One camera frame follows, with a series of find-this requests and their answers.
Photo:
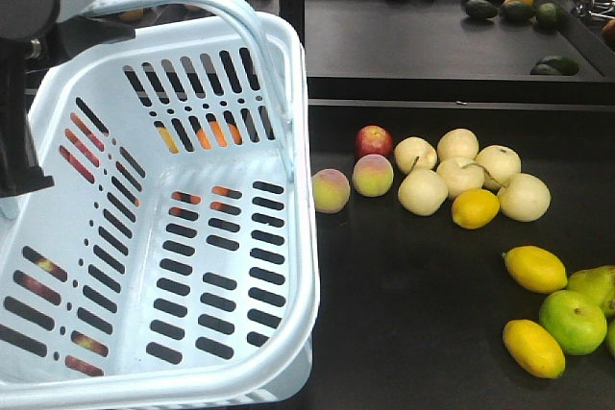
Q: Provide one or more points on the green lime fruit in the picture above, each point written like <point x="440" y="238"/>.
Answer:
<point x="576" y="323"/>

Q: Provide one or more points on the yellow lemon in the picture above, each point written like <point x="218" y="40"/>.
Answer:
<point x="475" y="208"/>

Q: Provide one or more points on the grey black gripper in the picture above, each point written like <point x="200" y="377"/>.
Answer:
<point x="38" y="35"/>

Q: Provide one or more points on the light blue plastic basket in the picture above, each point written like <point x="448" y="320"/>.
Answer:
<point x="173" y="263"/>

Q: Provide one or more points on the red apple by peaches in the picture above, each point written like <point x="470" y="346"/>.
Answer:
<point x="373" y="139"/>

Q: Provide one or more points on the black wooden fruit stand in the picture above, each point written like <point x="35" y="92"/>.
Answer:
<point x="412" y="309"/>

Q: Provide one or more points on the peach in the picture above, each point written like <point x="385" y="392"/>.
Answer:
<point x="331" y="190"/>
<point x="372" y="176"/>

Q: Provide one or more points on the peach right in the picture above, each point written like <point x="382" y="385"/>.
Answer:
<point x="372" y="176"/>

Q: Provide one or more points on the peach left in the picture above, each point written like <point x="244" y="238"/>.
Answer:
<point x="331" y="190"/>

